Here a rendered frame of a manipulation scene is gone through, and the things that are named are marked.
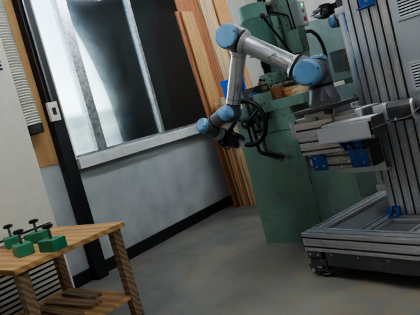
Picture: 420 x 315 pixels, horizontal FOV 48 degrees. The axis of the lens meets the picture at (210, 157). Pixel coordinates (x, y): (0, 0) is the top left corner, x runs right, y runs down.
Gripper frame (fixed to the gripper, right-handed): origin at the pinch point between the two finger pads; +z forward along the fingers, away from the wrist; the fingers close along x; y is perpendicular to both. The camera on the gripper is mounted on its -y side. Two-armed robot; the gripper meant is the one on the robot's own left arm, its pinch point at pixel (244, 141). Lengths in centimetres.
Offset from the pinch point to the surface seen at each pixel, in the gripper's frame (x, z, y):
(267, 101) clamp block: -0.1, 17.7, -31.2
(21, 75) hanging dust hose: -116, -82, -37
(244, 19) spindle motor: -9, 0, -82
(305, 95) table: 22.9, 23.2, -31.5
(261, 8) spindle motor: 1, 5, -88
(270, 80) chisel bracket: -4, 24, -49
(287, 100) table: 11.8, 21.3, -30.2
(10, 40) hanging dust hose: -116, -93, -55
